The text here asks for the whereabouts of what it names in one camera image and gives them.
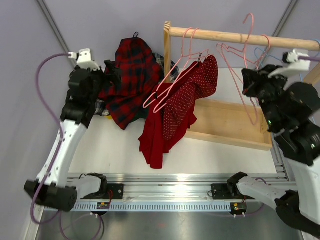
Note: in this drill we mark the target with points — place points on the aluminium mounting rail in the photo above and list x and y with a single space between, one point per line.
161 193

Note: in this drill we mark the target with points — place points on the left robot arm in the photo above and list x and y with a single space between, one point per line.
50 188

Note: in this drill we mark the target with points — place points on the wooden clothes rack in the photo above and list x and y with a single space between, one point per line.
224 118

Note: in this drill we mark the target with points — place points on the yellow plastic tray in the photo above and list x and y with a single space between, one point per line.
109 117

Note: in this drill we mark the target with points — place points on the green plaid skirt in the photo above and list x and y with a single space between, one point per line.
142 114

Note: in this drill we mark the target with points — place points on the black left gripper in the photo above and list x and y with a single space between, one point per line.
115 77

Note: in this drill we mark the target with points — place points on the red polka dot skirt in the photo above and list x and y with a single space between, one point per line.
199 81

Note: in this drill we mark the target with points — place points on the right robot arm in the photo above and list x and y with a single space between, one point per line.
287 110

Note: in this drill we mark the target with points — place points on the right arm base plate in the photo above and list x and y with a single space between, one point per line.
220 191

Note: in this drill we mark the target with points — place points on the navy white plaid skirt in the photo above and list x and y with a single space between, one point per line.
100 105

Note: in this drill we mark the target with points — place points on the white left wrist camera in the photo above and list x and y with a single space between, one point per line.
84 59

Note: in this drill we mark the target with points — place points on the plain red skirt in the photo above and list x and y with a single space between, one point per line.
152 144

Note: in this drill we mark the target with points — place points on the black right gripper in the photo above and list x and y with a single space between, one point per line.
253 79

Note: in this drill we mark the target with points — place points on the red black plaid skirt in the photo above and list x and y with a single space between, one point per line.
140 73

